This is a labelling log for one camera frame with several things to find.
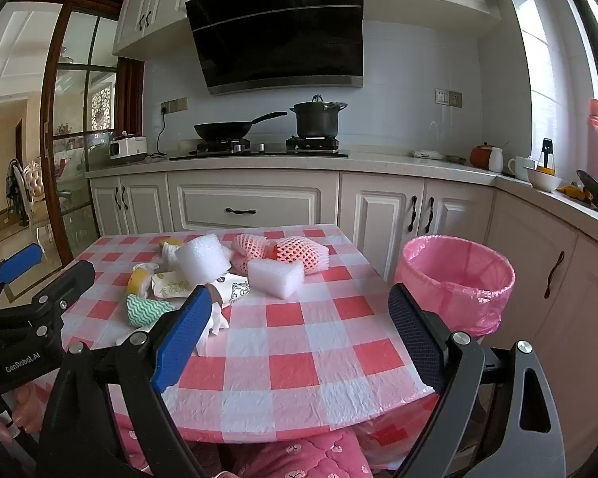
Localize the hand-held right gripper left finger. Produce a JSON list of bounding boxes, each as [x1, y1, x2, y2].
[[34, 285, 215, 478]]

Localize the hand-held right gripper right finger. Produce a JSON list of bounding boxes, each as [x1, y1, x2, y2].
[[388, 283, 569, 478]]

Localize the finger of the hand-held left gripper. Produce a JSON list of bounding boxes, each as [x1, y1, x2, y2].
[[0, 260, 97, 339], [0, 242, 47, 310]]

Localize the bin with pink plastic bag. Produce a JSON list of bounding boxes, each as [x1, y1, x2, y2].
[[395, 235, 516, 339]]

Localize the grey paper scrap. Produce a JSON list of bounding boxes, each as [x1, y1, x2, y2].
[[207, 274, 251, 307]]

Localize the pale pink foam fruit net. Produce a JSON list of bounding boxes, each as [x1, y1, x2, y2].
[[230, 233, 277, 274]]

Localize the pink foam net orange inside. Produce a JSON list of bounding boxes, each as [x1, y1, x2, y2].
[[274, 236, 330, 276]]

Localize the green wavy striped paper cup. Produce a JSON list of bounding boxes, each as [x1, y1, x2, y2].
[[126, 294, 177, 328]]

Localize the white paper cup green print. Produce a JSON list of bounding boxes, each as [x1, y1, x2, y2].
[[152, 271, 195, 300]]

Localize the yellow and white crumpled cup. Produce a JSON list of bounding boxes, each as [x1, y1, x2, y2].
[[127, 266, 155, 297]]

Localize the white upholstered dining chair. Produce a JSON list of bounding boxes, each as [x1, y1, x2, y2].
[[10, 158, 55, 245]]

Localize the white foam block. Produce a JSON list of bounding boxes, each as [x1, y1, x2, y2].
[[174, 235, 232, 287], [246, 258, 305, 301]]

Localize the pink checkered tablecloth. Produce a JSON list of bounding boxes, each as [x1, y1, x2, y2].
[[55, 224, 442, 446]]

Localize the white base cabinets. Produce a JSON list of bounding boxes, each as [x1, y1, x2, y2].
[[87, 169, 598, 459]]

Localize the white rice cooker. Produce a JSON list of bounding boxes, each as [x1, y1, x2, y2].
[[110, 132, 149, 165]]

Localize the brown framed glass door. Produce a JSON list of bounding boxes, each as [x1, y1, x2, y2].
[[10, 0, 145, 264]]

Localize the pink quilted cloth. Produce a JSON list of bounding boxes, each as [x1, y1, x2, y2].
[[114, 428, 374, 478]]

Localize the beige stone countertop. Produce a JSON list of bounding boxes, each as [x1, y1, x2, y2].
[[85, 152, 598, 232]]

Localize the red pumpkin shaped pot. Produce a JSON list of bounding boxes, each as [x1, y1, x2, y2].
[[469, 142, 494, 169]]

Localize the white mug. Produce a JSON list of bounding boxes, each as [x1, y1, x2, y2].
[[507, 156, 536, 181]]

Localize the white bowl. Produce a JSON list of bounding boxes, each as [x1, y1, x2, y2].
[[525, 167, 563, 192]]

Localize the black gas stove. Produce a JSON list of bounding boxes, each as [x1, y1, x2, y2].
[[169, 135, 352, 161]]

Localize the banana peel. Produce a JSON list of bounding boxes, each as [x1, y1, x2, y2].
[[557, 183, 595, 204]]

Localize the black frying pan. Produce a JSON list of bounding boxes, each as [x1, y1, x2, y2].
[[193, 112, 288, 141]]

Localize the oil bottle with black cap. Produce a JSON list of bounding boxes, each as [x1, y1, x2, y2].
[[537, 138, 555, 174]]

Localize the black pan lid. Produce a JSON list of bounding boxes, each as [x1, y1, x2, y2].
[[576, 169, 598, 217]]

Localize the black stock pot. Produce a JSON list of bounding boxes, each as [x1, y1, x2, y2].
[[289, 94, 348, 139]]

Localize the white upper cabinets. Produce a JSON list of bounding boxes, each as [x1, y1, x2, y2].
[[112, 0, 494, 58]]

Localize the black range hood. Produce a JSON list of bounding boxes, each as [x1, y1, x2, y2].
[[185, 0, 364, 96]]

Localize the white drawer with black handle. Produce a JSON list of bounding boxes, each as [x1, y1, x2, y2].
[[177, 184, 315, 233]]

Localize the black power cord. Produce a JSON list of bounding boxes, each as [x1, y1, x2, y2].
[[147, 107, 168, 160]]

